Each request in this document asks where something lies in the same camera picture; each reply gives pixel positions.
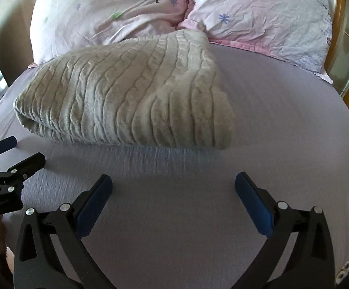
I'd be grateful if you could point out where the wooden bed headboard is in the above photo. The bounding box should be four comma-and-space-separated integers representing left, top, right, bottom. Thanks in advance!
324, 0, 349, 125

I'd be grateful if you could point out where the pink pillow with blue flowers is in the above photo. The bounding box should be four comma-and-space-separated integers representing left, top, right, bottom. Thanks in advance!
177, 0, 335, 85

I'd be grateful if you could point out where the pink pillow with tree print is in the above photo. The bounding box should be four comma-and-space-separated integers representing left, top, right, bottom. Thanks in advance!
30, 0, 193, 64

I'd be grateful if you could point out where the beige cable-knit fleece blanket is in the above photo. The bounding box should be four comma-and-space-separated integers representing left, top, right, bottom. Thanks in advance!
13, 29, 235, 150

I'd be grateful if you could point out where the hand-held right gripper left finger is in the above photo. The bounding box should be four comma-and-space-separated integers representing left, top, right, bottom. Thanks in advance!
13, 174, 116, 289

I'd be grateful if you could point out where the bed with purple sheet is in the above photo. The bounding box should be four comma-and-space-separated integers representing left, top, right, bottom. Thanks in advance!
0, 40, 349, 289

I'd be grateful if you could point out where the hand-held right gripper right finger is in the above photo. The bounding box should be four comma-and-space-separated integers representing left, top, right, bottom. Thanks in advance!
231, 171, 335, 289

